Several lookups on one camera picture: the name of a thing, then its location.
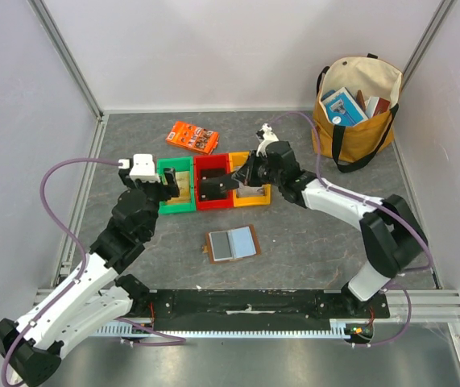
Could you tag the green plastic bin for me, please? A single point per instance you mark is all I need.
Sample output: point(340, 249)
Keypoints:
point(185, 203)

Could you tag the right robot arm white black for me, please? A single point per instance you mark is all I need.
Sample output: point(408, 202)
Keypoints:
point(392, 237)

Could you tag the black mounting base plate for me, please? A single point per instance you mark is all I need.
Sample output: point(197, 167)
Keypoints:
point(181, 303)

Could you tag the blue white razor box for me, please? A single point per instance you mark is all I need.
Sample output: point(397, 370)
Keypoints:
point(342, 109)

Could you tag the grey slotted cable duct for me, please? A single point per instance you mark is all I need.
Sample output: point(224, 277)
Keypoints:
point(309, 329)

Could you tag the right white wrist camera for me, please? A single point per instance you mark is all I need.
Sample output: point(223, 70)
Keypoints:
point(265, 136)

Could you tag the yellow canvas tote bag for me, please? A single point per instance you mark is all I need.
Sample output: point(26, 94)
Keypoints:
point(352, 148)

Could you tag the white red box in bag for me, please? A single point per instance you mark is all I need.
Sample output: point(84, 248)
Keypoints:
point(375, 106)

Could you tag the orange snack box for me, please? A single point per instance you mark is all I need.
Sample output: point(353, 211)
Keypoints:
point(193, 138)

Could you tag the yellow plastic bin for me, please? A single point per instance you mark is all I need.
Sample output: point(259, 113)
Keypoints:
point(237, 160)

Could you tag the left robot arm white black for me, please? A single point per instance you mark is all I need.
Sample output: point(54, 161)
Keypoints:
point(97, 290)

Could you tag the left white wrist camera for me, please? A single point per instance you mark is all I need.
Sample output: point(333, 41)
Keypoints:
point(139, 167)

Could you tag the black credit card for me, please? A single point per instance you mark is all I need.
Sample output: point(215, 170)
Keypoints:
point(217, 186)

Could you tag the white cards in yellow bin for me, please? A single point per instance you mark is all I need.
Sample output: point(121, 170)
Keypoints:
point(244, 191)

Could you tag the red plastic bin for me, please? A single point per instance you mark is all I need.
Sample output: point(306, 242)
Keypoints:
point(220, 161)

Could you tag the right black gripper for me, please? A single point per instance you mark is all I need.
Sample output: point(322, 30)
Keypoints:
point(244, 174)

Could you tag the black cards in red bin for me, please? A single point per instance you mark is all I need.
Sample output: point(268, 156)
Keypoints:
point(211, 173)

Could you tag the brown item in bag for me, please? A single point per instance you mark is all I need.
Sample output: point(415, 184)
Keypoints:
point(360, 99)

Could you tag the gold cards in green bin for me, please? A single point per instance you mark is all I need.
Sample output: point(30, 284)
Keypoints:
point(183, 181)

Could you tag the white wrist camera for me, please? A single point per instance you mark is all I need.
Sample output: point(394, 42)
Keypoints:
point(139, 167)
point(265, 136)

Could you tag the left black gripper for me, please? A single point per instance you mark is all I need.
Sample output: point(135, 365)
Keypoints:
point(167, 190)

